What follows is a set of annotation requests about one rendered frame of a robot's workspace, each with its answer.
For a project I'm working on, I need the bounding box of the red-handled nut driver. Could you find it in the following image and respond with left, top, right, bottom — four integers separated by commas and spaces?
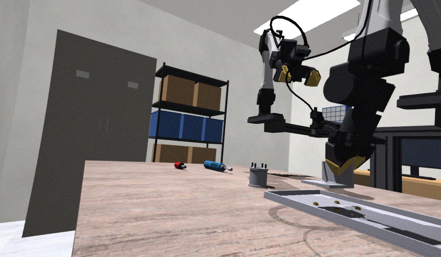
174, 162, 187, 170

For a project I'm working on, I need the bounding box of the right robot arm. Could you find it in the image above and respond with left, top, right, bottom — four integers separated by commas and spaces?
248, 29, 311, 119

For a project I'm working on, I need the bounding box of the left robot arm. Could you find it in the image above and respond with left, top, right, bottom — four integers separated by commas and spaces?
310, 0, 441, 136

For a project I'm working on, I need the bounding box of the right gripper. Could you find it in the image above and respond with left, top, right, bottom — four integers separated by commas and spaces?
273, 62, 321, 87

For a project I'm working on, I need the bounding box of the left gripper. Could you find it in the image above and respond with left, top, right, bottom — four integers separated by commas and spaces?
324, 108, 386, 176

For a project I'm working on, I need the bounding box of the grey cylinder with black studs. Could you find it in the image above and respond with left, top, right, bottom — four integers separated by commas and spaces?
248, 162, 268, 188

